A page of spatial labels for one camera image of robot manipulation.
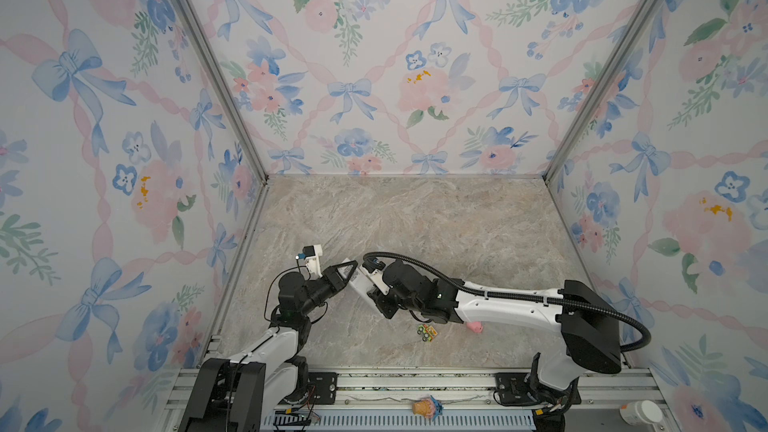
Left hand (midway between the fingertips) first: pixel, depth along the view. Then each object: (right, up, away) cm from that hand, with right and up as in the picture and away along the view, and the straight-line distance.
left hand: (357, 264), depth 80 cm
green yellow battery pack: (+19, -18, 0) cm, 26 cm away
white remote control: (+1, -5, -2) cm, 5 cm away
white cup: (+64, -30, -14) cm, 72 cm away
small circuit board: (-15, -36, -7) cm, 40 cm away
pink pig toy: (+32, -17, +2) cm, 36 cm away
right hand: (+3, -6, -2) cm, 7 cm away
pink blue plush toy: (+18, -31, -11) cm, 37 cm away
